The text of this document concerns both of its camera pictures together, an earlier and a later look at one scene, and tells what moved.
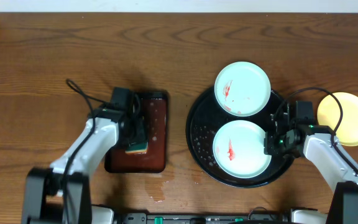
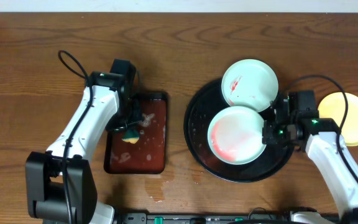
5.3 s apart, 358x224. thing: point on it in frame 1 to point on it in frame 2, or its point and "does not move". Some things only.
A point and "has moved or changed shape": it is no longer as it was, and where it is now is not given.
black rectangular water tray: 155,109 does not move
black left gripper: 138,137 to 132,116
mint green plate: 238,150 has moved or changed shape
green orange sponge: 137,148 has moved or changed shape
